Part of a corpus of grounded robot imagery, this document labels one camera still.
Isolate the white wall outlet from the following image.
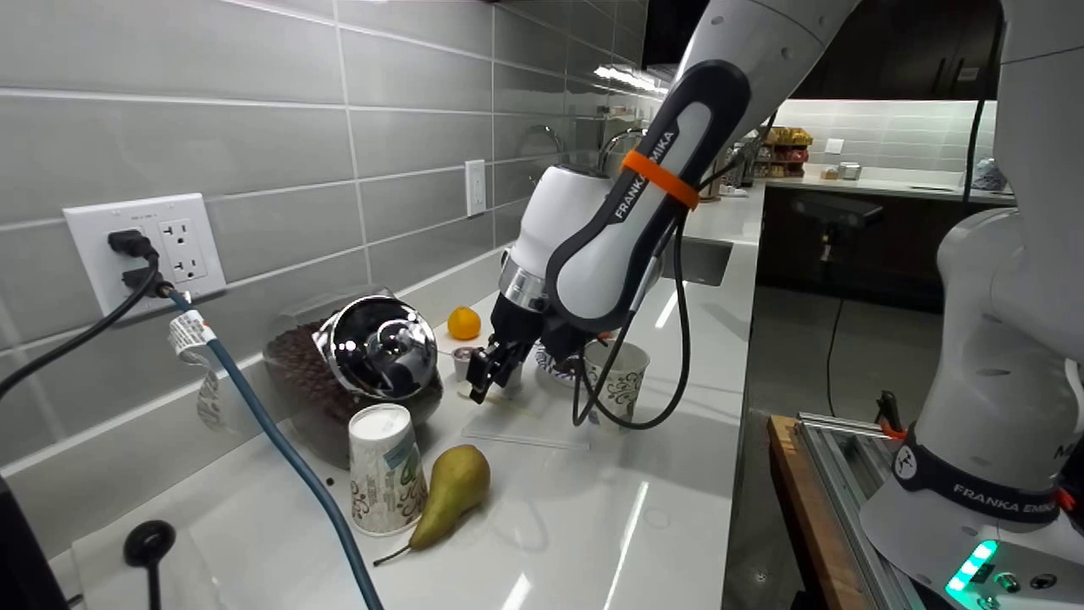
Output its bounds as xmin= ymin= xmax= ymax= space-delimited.
xmin=64 ymin=193 xmax=227 ymax=314
xmin=463 ymin=159 xmax=488 ymax=217

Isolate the floral paper cup upright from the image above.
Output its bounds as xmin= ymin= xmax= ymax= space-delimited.
xmin=586 ymin=341 xmax=651 ymax=421

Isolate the small cup dark content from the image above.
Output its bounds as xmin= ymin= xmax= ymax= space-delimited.
xmin=454 ymin=347 xmax=477 ymax=380

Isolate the shiny metal kettle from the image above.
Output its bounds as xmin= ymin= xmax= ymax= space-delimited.
xmin=311 ymin=295 xmax=436 ymax=401

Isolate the black suction cup mount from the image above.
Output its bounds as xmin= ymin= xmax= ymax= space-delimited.
xmin=123 ymin=519 xmax=178 ymax=610

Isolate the orange fruit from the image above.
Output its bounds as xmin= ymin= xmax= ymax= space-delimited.
xmin=447 ymin=306 xmax=481 ymax=341

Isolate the white wall outlet left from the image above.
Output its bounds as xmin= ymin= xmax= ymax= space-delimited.
xmin=64 ymin=193 xmax=227 ymax=314

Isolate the white wall outlet far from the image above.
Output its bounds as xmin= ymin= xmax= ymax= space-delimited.
xmin=463 ymin=159 xmax=488 ymax=217

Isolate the kitchen sink basin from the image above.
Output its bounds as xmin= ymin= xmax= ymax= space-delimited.
xmin=657 ymin=236 xmax=732 ymax=284

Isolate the black power cable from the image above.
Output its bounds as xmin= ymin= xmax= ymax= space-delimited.
xmin=0 ymin=231 xmax=180 ymax=401

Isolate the blue cable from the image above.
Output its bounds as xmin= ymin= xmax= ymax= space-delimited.
xmin=165 ymin=289 xmax=385 ymax=610

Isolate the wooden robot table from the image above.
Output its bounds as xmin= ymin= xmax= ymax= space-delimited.
xmin=765 ymin=416 xmax=922 ymax=610

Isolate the green pear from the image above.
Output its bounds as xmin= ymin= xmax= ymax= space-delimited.
xmin=400 ymin=443 xmax=493 ymax=556

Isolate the floral paper cup upside down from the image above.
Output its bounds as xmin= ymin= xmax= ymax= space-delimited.
xmin=349 ymin=402 xmax=428 ymax=532

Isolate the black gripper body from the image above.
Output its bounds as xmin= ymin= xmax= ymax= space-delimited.
xmin=488 ymin=298 xmax=554 ymax=368

